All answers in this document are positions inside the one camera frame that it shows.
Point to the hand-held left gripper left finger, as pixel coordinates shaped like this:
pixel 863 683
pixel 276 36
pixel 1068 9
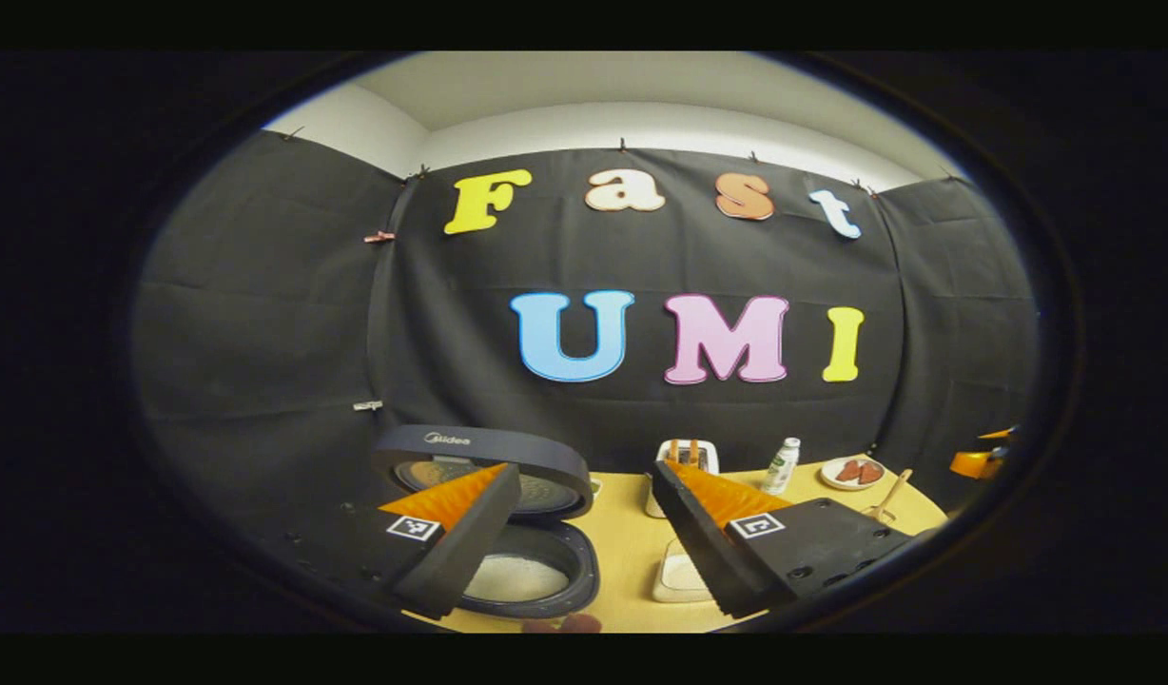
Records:
pixel 470 542

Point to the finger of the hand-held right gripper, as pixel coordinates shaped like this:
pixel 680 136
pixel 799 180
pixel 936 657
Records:
pixel 974 464
pixel 998 434

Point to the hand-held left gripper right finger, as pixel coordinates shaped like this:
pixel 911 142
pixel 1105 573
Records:
pixel 698 542

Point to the clear box of rice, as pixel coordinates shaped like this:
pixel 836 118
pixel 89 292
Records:
pixel 679 576

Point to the wooden spoon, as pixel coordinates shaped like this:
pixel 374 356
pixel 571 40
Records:
pixel 893 490

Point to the dark blue rice cooker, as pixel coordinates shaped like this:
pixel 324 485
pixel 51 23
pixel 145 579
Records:
pixel 508 445

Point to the white toaster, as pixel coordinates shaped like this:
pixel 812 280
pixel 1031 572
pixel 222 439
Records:
pixel 710 461

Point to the red meat slice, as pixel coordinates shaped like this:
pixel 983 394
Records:
pixel 847 471
pixel 870 473

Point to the white drink bottle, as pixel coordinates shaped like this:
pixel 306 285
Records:
pixel 782 471

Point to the white plate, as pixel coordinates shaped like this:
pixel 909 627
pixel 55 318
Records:
pixel 829 479

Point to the black backdrop cloth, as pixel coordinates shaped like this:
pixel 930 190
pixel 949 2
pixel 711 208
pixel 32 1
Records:
pixel 451 333

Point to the copper clip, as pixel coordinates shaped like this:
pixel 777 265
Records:
pixel 379 236

